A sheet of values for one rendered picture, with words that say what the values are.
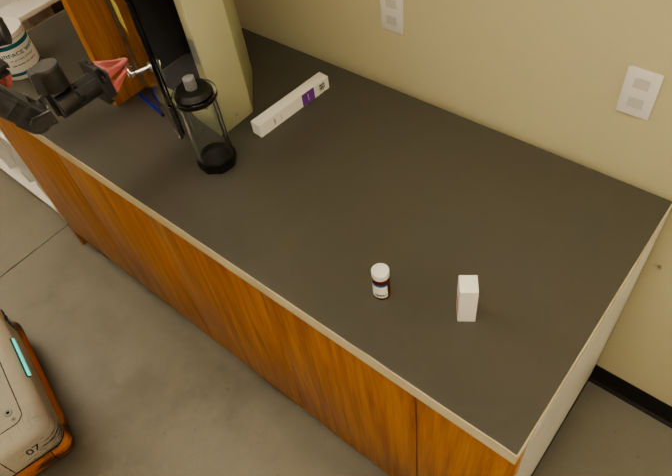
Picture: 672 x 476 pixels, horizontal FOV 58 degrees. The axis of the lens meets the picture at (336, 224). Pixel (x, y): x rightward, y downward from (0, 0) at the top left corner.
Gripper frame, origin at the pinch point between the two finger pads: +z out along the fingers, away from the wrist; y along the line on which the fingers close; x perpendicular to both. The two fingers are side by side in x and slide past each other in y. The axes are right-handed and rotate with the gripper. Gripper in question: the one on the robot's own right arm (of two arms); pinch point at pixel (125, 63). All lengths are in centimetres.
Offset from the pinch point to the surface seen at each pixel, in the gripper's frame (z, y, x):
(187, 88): 2.5, -1.2, -19.7
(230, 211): -6.3, -26.3, -34.4
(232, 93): 18.5, -16.0, -13.0
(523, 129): 56, -26, -79
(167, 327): -19, -120, 22
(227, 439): -35, -121, -30
